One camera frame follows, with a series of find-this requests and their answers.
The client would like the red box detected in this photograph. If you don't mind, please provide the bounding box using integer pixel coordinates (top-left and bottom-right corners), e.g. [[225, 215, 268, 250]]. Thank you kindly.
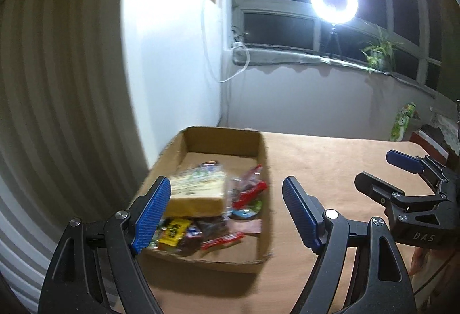
[[410, 123, 450, 164]]

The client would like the person's right hand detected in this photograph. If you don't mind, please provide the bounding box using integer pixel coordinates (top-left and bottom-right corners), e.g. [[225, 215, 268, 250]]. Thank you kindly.
[[410, 247, 442, 286]]

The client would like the long red snack packet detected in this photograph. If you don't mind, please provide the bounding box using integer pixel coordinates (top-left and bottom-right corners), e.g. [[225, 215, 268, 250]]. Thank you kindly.
[[201, 232, 246, 250]]

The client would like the large beige snack pack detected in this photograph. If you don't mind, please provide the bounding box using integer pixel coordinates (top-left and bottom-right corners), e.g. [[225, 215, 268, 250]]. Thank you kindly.
[[163, 163, 229, 219]]

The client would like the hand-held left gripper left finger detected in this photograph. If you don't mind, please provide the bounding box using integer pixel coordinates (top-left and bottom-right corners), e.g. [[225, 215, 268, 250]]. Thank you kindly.
[[41, 175, 172, 314]]

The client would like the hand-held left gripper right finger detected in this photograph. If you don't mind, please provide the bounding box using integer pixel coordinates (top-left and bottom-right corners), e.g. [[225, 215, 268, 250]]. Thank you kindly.
[[282, 175, 414, 314]]

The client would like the white framed window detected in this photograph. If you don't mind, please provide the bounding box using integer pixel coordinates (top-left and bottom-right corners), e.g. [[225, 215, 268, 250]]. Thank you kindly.
[[230, 0, 444, 92]]

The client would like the pink snack packet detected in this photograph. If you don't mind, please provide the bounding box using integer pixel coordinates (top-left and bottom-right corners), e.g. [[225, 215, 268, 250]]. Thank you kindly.
[[230, 219, 262, 236]]

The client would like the cardboard box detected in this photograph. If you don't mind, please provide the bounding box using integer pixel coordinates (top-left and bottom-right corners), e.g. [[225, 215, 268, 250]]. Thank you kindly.
[[131, 125, 274, 273]]

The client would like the green printed bag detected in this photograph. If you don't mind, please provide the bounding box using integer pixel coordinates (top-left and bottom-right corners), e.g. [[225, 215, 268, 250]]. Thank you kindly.
[[390, 102, 417, 142]]

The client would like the red clear snack packet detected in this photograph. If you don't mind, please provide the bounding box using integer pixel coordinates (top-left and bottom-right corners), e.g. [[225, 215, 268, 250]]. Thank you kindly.
[[230, 165, 268, 208]]

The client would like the yellow snack packet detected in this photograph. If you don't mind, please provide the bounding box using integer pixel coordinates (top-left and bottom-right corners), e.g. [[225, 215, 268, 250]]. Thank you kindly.
[[158, 218, 192, 250]]

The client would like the white cabinet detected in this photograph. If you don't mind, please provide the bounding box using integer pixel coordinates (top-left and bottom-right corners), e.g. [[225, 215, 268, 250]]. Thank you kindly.
[[122, 0, 232, 171]]

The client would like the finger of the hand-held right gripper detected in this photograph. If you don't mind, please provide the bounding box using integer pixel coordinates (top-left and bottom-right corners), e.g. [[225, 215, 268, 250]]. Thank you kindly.
[[354, 171, 450, 216], [386, 150, 453, 185]]

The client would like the white cable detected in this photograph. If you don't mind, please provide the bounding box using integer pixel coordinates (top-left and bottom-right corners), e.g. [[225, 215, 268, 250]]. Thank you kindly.
[[200, 0, 250, 83]]

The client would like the pale pleated curtain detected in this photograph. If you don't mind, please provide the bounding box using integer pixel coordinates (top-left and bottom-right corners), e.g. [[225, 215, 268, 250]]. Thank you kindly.
[[0, 0, 150, 314]]

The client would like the white lace cloth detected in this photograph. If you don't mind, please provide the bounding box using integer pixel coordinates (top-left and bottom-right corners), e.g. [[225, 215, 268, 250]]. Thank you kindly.
[[433, 113, 460, 156]]

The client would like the black tripod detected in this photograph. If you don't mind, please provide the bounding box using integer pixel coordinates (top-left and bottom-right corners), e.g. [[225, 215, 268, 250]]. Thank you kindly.
[[323, 24, 342, 58]]

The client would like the potted spider plant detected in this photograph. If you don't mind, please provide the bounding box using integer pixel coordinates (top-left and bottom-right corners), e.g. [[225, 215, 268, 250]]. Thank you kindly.
[[361, 24, 405, 75]]

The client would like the grey windowsill cloth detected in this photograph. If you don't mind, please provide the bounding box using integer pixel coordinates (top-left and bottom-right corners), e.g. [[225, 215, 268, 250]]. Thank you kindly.
[[232, 46, 437, 95]]

